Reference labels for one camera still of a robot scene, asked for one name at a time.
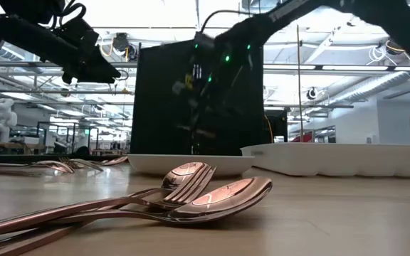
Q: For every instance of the thin vertical pole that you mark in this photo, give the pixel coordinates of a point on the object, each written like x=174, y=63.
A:
x=299, y=89

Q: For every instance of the wooden workbench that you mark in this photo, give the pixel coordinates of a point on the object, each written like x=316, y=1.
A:
x=20, y=145

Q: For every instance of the black ceiling camera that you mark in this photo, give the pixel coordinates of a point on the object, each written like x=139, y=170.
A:
x=394, y=48
x=121, y=42

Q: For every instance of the black round device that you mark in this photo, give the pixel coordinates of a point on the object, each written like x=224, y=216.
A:
x=311, y=93

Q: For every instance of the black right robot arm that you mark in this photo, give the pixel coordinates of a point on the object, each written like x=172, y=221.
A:
x=386, y=21

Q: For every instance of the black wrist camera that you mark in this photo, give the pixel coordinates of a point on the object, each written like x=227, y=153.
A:
x=204, y=41
x=78, y=33

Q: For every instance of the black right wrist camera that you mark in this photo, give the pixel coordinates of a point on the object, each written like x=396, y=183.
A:
x=204, y=41

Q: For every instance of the black divider panel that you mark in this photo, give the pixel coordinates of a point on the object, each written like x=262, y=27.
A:
x=247, y=137
x=155, y=106

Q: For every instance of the rose gold spoon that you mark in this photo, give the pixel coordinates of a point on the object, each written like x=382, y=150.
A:
x=183, y=170
x=53, y=167
x=223, y=199

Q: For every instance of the black table frame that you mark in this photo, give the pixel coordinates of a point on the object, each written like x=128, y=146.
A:
x=13, y=159

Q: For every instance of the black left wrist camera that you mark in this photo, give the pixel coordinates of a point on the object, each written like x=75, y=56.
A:
x=78, y=33

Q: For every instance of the white round plate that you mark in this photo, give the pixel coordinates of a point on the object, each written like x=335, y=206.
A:
x=190, y=164

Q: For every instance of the red object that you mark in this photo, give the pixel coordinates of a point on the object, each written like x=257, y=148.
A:
x=306, y=138

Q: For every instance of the black cabinet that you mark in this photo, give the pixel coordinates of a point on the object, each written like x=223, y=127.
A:
x=279, y=128

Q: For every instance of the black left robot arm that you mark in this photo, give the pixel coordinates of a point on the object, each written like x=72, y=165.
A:
x=13, y=32

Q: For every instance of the white cutlery tray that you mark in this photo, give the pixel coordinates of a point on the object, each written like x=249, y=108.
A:
x=333, y=160

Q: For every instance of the black metal frame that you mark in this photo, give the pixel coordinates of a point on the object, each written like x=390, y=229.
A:
x=66, y=123

